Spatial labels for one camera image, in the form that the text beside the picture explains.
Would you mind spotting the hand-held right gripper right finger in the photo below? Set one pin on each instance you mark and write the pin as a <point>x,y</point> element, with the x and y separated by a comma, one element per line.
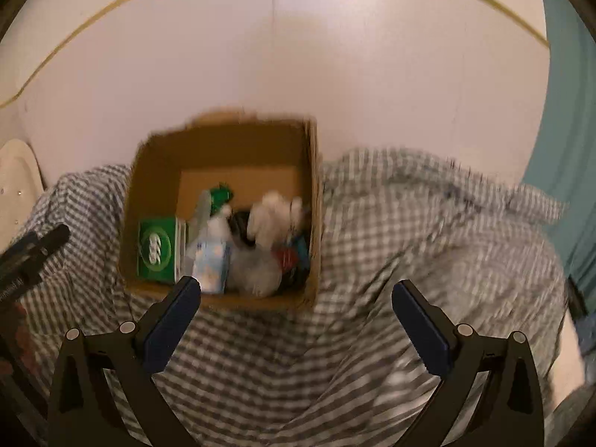
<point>421,330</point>

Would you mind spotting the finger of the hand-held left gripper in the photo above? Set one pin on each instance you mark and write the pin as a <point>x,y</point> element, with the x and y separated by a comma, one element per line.
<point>51,237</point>

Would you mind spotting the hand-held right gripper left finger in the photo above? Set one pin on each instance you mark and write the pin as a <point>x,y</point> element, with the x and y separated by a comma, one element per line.
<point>170,328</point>

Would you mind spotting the blue and white tissue pack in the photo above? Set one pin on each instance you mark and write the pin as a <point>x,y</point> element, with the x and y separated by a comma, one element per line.
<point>212,265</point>

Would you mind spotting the green paper box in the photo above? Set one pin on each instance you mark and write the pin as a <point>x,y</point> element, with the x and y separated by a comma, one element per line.
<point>156,247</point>

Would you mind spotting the clear plastic container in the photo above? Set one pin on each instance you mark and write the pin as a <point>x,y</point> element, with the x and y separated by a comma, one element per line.
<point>256,270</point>

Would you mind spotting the white plastic bottle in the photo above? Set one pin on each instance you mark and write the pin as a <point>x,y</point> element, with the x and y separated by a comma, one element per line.
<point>219,228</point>

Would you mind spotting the green wrapper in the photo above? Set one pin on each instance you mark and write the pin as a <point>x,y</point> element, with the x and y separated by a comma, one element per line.
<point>219,195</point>

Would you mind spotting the teal packet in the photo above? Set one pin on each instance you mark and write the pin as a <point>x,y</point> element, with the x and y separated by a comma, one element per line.
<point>301,246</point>

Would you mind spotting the brown cardboard box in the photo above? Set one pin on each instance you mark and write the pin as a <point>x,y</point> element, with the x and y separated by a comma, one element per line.
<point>233,149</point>

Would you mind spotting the white padded headboard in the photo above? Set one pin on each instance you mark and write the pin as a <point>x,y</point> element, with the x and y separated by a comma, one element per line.
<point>18,181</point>

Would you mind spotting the grey checked blanket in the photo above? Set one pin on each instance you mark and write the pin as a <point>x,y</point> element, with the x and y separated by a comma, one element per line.
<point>372,242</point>

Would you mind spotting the teal curtain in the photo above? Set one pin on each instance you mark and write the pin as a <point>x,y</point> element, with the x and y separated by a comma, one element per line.
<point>568,125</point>

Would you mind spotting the gold wall trim strip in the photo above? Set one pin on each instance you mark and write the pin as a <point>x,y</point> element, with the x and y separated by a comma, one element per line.
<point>540,37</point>

